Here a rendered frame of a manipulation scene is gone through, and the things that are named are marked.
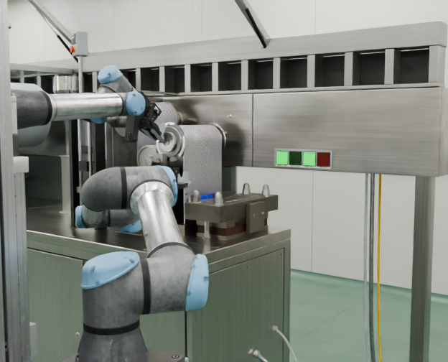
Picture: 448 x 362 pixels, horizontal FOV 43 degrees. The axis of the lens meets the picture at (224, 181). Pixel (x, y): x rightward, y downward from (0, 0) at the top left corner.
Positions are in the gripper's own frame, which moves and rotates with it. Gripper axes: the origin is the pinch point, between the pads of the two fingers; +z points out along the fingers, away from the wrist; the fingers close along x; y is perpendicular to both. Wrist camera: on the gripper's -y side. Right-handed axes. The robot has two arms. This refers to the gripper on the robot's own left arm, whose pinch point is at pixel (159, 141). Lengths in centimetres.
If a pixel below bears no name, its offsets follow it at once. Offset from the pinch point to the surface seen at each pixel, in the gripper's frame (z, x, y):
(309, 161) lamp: 33, -44, 17
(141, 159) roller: 8.1, 13.8, -3.1
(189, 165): 11.7, -8.3, -2.4
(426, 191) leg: 52, -83, 20
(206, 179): 23.6, -8.3, -0.4
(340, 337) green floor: 204, -2, 5
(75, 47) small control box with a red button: -21, 53, 33
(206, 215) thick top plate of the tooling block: 16.8, -22.3, -20.1
